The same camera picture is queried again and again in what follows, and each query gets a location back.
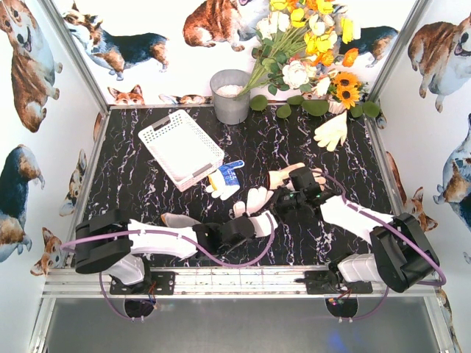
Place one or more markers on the cream leather glove back right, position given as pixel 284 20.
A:
pixel 332 133

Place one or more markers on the white glove front left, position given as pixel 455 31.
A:
pixel 178 221

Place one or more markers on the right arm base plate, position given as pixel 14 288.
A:
pixel 331 282

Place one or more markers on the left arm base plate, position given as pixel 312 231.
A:
pixel 157 283

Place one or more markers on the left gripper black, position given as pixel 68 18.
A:
pixel 249 226

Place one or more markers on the cream leather glove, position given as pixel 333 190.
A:
pixel 278 178
pixel 332 133

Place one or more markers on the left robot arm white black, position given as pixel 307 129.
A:
pixel 110 242

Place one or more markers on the sunflower bunch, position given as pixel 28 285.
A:
pixel 347 89

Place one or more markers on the cream leather glove centre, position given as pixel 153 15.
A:
pixel 278 178

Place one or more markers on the white plastic storage basket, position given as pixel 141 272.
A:
pixel 185 152

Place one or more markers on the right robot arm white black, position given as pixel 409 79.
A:
pixel 401 255

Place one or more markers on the artificial flower bouquet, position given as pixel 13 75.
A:
pixel 297 42

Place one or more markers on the blue dotted knit glove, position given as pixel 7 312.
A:
pixel 223 182

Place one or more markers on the grey metal bucket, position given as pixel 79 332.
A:
pixel 230 99

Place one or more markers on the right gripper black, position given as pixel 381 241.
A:
pixel 285 203

